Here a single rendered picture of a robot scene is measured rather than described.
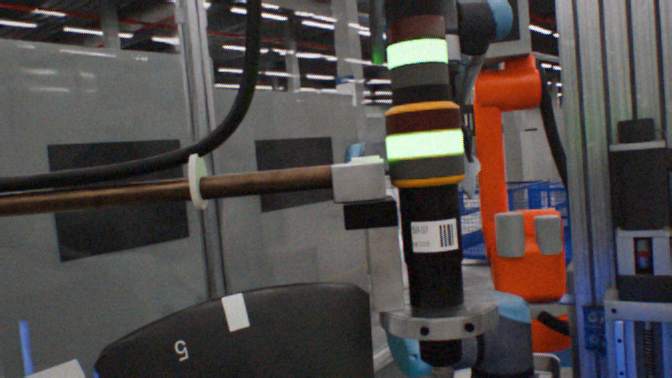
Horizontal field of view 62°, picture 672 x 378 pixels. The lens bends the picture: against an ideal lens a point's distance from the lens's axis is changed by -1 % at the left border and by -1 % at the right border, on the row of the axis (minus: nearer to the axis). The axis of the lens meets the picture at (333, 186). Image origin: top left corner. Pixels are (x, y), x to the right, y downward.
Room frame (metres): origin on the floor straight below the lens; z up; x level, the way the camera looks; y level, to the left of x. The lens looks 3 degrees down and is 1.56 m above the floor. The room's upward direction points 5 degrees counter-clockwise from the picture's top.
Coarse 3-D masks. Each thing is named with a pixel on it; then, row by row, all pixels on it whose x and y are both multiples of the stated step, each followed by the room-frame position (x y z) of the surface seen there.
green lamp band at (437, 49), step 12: (396, 48) 0.32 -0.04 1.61; (408, 48) 0.31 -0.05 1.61; (420, 48) 0.31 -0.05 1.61; (432, 48) 0.31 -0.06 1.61; (444, 48) 0.32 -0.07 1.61; (396, 60) 0.32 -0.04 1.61; (408, 60) 0.31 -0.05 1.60; (420, 60) 0.31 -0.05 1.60; (432, 60) 0.31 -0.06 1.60; (444, 60) 0.32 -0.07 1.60
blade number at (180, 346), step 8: (176, 336) 0.44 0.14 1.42; (184, 336) 0.44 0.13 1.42; (168, 344) 0.43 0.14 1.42; (176, 344) 0.43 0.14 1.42; (184, 344) 0.44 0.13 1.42; (192, 344) 0.44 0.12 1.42; (176, 352) 0.43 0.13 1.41; (184, 352) 0.43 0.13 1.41; (192, 352) 0.43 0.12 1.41; (176, 360) 0.43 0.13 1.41; (184, 360) 0.43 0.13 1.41; (192, 360) 0.43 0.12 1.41; (176, 368) 0.42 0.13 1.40
